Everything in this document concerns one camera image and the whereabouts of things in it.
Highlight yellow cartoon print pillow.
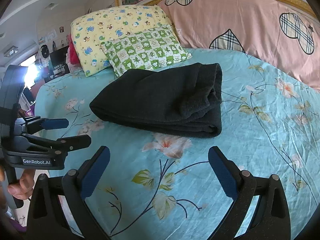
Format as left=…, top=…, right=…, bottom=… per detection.
left=71, top=5, right=173, bottom=77

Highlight pink quilt with plaid hearts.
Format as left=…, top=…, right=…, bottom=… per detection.
left=159, top=0, right=319, bottom=89

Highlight green white checkered pillow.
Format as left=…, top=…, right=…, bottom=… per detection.
left=100, top=25, right=192, bottom=77

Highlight left hand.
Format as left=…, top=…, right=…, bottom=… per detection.
left=1, top=165, right=36, bottom=213

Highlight light blue floral bedsheet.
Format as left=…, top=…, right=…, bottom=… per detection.
left=35, top=49, right=319, bottom=239

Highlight black pants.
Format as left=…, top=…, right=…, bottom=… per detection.
left=89, top=63, right=222, bottom=138

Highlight red plush toy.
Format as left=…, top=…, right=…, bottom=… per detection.
left=68, top=39, right=80, bottom=65

